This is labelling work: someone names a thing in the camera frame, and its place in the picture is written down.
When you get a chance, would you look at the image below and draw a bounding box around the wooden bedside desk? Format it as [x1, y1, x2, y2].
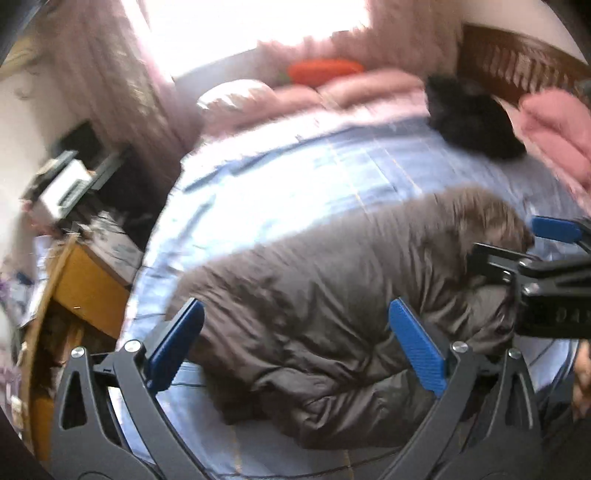
[18, 233, 134, 462]

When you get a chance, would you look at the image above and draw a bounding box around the pale pink pillow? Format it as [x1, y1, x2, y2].
[196, 78, 280, 123]

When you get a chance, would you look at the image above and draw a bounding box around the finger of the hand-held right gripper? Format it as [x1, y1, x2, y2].
[470, 242, 548, 291]
[531, 216, 591, 254]

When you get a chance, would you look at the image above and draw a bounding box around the light blue bed sheet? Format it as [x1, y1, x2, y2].
[117, 108, 591, 480]

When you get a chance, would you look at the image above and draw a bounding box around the white box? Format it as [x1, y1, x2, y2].
[38, 158, 92, 219]

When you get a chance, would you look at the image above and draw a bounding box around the person's right hand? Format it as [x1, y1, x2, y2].
[573, 342, 591, 422]

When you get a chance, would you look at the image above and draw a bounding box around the folded pink blanket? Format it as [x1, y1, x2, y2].
[516, 88, 591, 206]

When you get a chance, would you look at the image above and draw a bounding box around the long pink quilt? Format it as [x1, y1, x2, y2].
[272, 68, 428, 114]

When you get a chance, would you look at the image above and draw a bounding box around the black fluffy garment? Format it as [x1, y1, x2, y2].
[425, 74, 527, 160]

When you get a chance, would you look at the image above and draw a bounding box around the brown puffer jacket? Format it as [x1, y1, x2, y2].
[164, 185, 536, 450]

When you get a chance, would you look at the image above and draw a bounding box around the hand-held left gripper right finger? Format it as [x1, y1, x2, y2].
[389, 298, 543, 480]

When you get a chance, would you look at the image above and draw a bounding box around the dark wooden headboard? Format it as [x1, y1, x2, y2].
[457, 23, 591, 109]

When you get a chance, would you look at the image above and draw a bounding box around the bright window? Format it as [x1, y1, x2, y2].
[139, 0, 382, 81]

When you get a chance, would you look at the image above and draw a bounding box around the black metal shelf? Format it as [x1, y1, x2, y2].
[58, 119, 155, 227]

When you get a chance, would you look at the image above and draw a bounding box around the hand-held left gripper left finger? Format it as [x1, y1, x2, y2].
[51, 298, 206, 480]

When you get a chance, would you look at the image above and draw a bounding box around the orange pillow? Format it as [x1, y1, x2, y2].
[287, 58, 365, 87]

